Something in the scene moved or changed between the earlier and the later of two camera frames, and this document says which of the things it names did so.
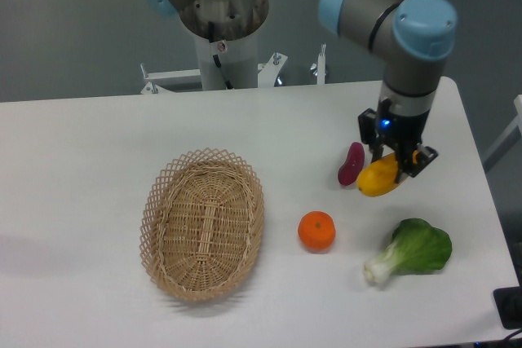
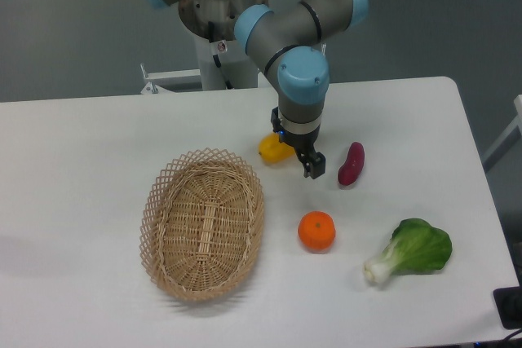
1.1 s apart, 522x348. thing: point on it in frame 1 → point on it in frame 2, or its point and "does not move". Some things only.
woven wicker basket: x=201 y=224 does not move
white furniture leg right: x=508 y=139 does not move
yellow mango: x=378 y=178 → x=272 y=151
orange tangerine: x=316 y=230 does not move
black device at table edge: x=508 y=301 does not move
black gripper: x=402 y=131 → x=313 y=162
